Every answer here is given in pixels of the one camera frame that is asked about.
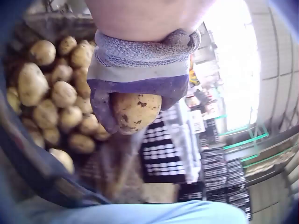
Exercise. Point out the pile of yellow potatoes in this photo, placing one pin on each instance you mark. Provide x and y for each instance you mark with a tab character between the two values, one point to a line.
46	98

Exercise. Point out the black slotted plastic crate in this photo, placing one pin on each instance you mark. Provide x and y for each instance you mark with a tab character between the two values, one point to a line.
161	158

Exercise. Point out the bright window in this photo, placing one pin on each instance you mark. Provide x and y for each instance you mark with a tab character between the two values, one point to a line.
236	70

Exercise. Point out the blue plastic tub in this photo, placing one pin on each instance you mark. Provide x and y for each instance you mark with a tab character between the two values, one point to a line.
30	163

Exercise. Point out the person's legs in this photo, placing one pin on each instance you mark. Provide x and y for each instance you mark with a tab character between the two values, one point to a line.
140	213

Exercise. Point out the person's left fingers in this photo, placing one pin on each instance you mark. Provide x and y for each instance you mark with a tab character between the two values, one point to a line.
102	112

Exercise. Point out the green metal rack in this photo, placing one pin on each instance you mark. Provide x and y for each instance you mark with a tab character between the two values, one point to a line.
253	137

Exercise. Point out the person's left hand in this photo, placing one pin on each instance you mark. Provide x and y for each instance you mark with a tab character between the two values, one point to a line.
140	51

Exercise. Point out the stack of black crates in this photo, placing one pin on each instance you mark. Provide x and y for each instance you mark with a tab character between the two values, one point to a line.
222	182

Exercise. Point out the single yellow potato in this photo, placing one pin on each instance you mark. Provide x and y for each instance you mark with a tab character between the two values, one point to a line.
135	112

